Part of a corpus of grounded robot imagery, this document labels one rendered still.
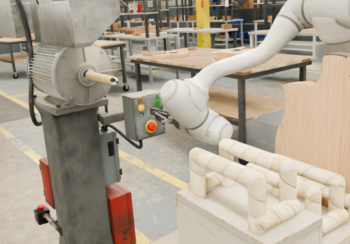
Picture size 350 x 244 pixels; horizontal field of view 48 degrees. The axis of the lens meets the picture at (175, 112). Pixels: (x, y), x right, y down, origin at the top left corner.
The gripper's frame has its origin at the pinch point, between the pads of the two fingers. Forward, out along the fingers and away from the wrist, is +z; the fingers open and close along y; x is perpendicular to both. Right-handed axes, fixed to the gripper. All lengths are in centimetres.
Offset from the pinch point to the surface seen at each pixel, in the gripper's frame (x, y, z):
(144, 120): -6.3, 1.2, 12.0
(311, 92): 20, -5, -77
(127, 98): 3.8, -3.4, 16.5
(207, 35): -49, 678, 729
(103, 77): 18.5, -23.8, -3.5
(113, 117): -4.7, -8.5, 22.1
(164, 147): -107, 143, 204
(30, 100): 4, -36, 48
